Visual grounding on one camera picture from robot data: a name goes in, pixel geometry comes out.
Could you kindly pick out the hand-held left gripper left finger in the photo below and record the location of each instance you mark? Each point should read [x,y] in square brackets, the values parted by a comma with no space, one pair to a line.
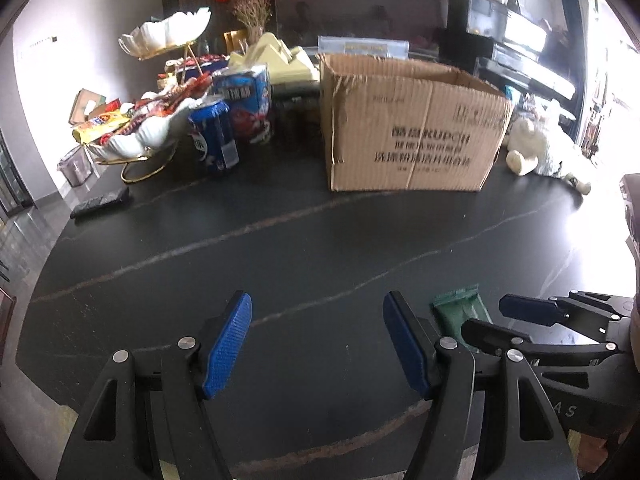
[230,345]

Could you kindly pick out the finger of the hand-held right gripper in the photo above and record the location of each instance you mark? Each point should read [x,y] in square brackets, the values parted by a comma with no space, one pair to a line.
[530,309]
[490,332]

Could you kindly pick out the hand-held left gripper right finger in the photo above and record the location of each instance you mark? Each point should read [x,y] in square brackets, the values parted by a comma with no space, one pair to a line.
[405,345]

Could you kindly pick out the dark green snack packet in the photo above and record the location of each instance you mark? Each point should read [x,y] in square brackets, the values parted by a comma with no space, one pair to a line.
[460,310]

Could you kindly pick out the brown cardboard box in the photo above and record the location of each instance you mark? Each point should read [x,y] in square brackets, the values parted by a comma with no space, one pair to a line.
[400,125]

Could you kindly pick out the person's right forearm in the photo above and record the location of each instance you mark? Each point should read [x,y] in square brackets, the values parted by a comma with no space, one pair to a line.
[636,315]

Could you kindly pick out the white plush toy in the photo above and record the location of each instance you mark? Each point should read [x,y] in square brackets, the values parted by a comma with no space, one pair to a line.
[540,150]

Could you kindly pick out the black remote control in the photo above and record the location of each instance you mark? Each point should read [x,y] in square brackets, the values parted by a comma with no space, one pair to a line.
[100,203]

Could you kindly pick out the blue drink can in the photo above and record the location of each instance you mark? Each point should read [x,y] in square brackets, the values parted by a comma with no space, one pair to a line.
[212,135]

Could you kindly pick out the white shell tiered stand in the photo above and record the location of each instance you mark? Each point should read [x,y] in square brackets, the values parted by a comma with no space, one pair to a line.
[150,130]

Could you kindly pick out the dark glass container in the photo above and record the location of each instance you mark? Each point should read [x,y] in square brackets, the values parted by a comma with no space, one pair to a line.
[295,120]

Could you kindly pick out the clear plastic bin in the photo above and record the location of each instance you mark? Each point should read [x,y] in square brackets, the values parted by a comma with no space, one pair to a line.
[75,167]

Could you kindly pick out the blue snack carton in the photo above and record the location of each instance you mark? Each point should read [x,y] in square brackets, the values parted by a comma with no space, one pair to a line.
[247,105]

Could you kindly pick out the yellow snack packet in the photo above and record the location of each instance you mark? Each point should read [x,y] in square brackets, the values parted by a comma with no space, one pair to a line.
[100,127]

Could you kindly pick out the pile of red snack packets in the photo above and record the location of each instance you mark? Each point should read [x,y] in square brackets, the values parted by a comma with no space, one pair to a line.
[165,100]

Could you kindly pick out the small brown box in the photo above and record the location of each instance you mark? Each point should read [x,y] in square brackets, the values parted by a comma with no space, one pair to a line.
[85,105]

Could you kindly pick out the black upright piano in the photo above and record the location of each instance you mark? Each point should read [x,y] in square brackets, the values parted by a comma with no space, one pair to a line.
[470,35]

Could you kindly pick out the cream tissue box holder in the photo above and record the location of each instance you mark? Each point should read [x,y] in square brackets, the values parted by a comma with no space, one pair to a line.
[272,60]

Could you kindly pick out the clear plastic box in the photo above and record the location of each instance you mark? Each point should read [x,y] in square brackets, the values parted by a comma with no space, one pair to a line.
[362,47]

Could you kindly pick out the dried flower bunch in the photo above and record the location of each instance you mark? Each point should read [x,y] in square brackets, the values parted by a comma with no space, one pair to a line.
[252,15]

